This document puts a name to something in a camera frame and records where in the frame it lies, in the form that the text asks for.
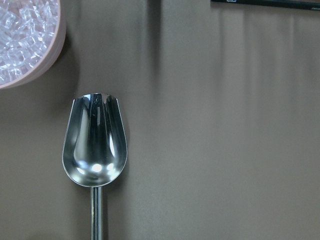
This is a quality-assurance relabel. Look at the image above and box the stainless steel ice scoop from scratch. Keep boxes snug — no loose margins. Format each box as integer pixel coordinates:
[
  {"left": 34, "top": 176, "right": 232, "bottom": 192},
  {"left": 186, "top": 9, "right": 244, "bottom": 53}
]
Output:
[{"left": 62, "top": 93, "right": 128, "bottom": 240}]

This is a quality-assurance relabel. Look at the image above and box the pink bowl of ice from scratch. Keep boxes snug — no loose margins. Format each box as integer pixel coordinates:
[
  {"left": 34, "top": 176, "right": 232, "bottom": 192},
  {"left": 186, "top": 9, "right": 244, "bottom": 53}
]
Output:
[{"left": 0, "top": 0, "right": 67, "bottom": 89}]

